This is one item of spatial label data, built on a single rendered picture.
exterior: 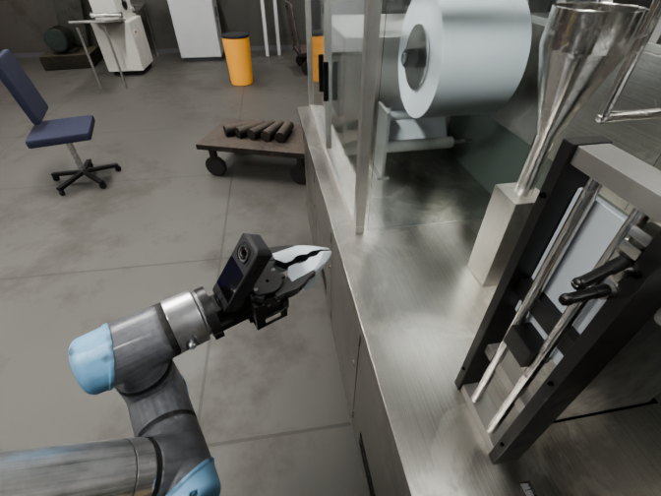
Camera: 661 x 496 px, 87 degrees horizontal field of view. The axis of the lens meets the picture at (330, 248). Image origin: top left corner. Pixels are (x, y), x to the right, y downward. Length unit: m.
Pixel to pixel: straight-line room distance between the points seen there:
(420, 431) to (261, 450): 1.05
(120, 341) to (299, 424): 1.33
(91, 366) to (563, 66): 0.84
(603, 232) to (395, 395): 0.49
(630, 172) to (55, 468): 0.60
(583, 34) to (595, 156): 0.35
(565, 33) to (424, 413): 0.72
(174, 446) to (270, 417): 1.29
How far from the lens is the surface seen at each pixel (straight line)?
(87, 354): 0.50
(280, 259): 0.54
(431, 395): 0.82
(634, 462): 0.92
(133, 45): 7.12
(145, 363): 0.51
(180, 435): 0.52
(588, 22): 0.78
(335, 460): 1.69
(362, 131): 0.96
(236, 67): 6.02
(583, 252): 0.53
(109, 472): 0.46
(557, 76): 0.81
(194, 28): 7.70
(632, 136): 1.05
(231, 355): 1.97
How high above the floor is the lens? 1.60
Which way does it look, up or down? 40 degrees down
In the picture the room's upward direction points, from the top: straight up
